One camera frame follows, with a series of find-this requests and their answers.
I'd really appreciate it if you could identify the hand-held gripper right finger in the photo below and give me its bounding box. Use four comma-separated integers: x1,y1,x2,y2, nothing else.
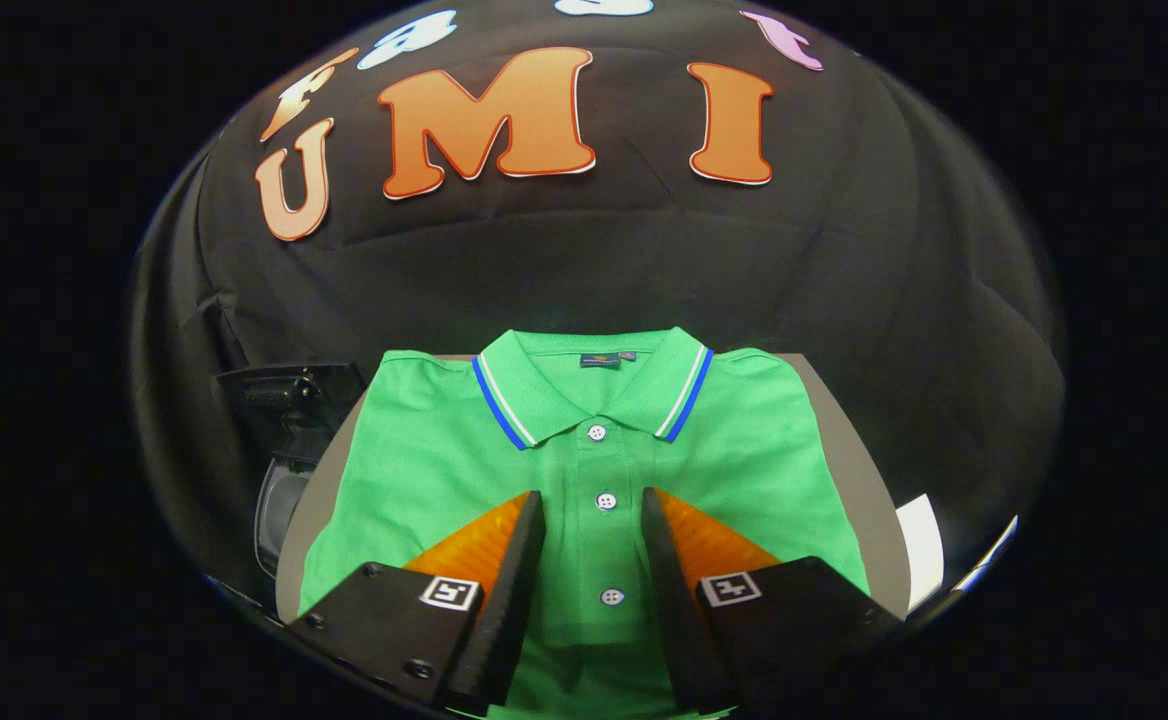
640,487,907,716

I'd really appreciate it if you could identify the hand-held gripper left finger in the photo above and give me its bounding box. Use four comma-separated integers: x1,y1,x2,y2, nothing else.
287,490,548,718

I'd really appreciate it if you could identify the dark glass washing machine lid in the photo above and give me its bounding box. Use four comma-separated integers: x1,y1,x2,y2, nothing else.
216,362,367,461

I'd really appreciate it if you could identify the green polo shirt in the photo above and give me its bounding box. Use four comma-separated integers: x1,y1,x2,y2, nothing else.
299,327,870,720

